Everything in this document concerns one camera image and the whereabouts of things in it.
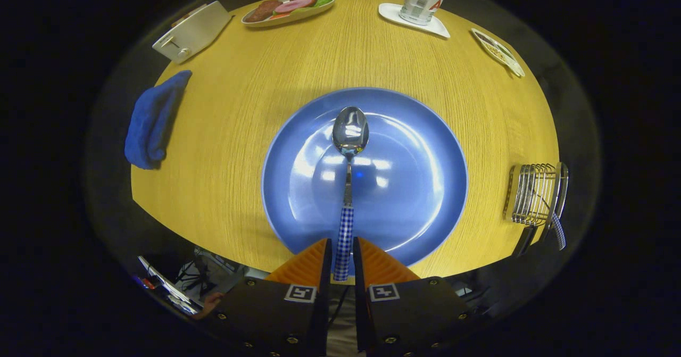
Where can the brown sausage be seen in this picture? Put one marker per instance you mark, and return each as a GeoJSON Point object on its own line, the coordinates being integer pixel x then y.
{"type": "Point", "coordinates": [263, 11]}

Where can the pink ham slice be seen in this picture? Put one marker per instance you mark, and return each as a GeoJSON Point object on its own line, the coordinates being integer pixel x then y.
{"type": "Point", "coordinates": [295, 5]}

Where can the white square coaster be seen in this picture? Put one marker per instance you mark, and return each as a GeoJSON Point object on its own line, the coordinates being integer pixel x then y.
{"type": "Point", "coordinates": [391, 12]}

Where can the white toaster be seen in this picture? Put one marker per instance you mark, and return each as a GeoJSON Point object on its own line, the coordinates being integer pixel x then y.
{"type": "Point", "coordinates": [194, 30]}

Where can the oval plate with food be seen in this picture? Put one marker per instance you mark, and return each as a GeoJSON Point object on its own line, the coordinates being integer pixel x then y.
{"type": "Point", "coordinates": [290, 19]}

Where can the blue folded cloth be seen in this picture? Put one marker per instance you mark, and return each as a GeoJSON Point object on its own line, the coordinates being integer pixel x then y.
{"type": "Point", "coordinates": [149, 123]}

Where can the black table clamp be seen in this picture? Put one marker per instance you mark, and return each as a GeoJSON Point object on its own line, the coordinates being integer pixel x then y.
{"type": "Point", "coordinates": [524, 241]}

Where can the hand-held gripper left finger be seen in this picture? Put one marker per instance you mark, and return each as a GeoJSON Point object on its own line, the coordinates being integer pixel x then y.
{"type": "Point", "coordinates": [324, 314]}

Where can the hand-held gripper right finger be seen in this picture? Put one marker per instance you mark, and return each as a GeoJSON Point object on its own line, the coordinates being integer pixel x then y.
{"type": "Point", "coordinates": [362, 314]}

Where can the white sectioned snack tray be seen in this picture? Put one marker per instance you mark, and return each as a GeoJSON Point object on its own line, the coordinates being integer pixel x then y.
{"type": "Point", "coordinates": [500, 52]}

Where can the green lettuce leaf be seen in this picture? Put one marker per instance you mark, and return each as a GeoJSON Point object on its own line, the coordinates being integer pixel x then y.
{"type": "Point", "coordinates": [322, 0]}

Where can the blue round plate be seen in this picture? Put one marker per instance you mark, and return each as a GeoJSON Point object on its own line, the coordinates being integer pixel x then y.
{"type": "Point", "coordinates": [404, 187]}

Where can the white drink bottle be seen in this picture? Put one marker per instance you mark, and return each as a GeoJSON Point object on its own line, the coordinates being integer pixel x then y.
{"type": "Point", "coordinates": [420, 3]}

